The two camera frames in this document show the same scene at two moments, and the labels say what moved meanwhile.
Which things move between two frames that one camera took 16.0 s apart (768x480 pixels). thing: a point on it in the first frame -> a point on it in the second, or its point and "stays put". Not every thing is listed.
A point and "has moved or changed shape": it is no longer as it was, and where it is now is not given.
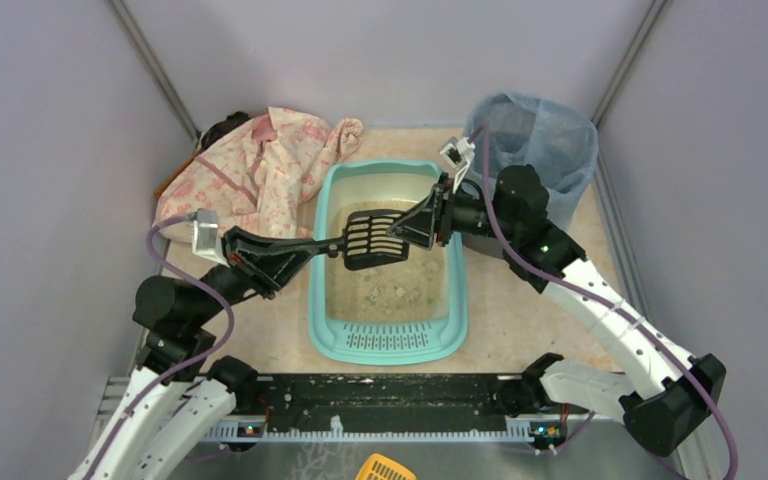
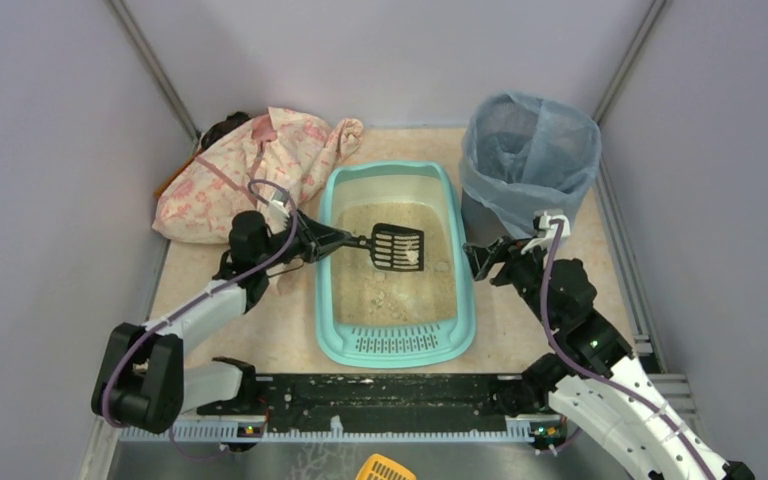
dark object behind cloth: [218, 129] stays put
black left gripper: [246, 262] -> [308, 237]
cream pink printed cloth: [262, 179] stays put
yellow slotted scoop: [378, 467] stays put
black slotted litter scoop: [367, 242] has moved or changed shape
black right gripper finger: [417, 226] -> [478, 256]
